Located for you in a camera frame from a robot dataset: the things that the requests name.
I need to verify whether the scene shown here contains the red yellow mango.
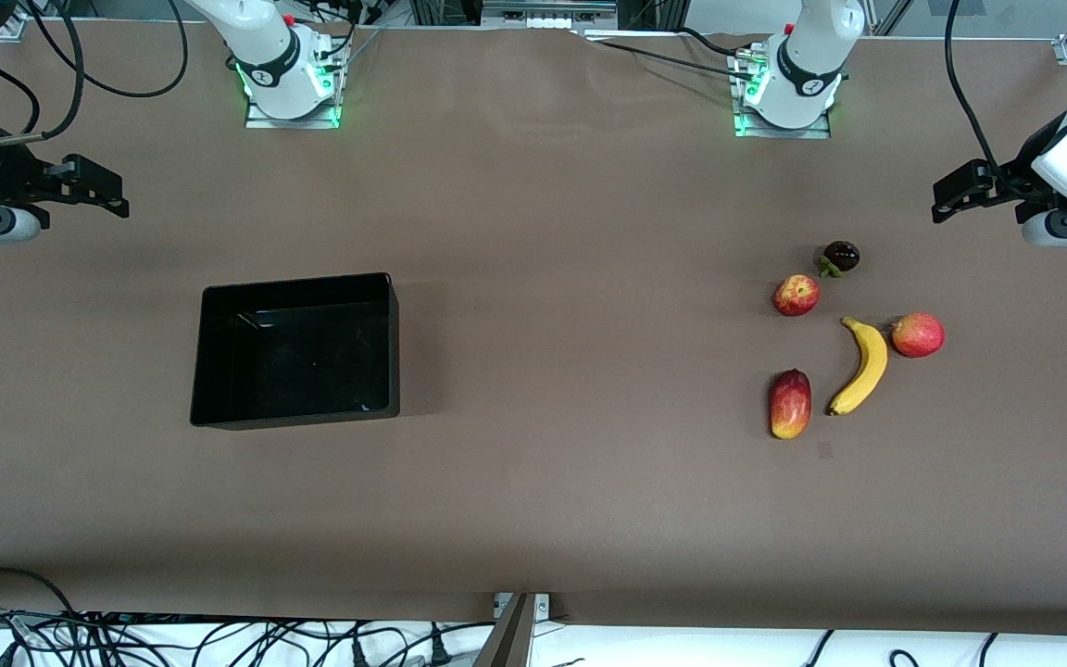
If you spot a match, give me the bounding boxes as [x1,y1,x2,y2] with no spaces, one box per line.
[769,369,812,440]

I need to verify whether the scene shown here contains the plain red apple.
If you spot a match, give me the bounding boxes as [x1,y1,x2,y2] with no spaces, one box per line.
[890,312,946,359]

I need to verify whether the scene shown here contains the grey power strip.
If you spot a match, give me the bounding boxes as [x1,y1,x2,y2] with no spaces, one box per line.
[483,0,618,29]

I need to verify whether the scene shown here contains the brown table cover sheet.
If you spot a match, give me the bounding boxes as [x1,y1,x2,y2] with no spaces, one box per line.
[0,19,1067,636]

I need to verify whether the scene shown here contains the dark metal post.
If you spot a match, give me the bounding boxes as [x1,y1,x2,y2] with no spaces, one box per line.
[473,593,534,667]

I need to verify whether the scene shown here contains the black plastic box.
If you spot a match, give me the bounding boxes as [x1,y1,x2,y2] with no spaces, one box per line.
[189,271,401,431]

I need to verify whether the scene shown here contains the small metal table bracket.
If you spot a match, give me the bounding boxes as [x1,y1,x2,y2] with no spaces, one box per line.
[494,593,551,622]

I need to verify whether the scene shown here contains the yellow banana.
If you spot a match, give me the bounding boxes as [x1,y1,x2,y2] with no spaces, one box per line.
[828,317,889,417]

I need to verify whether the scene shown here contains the dark purple mangosteen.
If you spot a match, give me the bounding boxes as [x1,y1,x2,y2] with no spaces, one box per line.
[819,240,861,278]

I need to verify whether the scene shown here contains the red yellow apple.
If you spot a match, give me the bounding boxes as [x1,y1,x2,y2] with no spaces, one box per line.
[772,274,821,318]

